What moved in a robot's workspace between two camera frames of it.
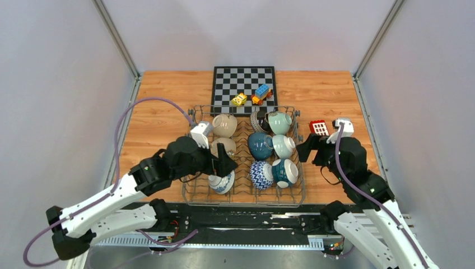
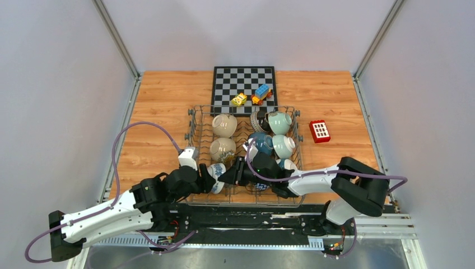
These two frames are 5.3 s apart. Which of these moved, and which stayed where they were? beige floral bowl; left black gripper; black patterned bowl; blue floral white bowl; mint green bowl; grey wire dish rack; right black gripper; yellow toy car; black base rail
Moved: left black gripper; right black gripper; blue floral white bowl
Stayed: mint green bowl; grey wire dish rack; black patterned bowl; beige floral bowl; yellow toy car; black base rail
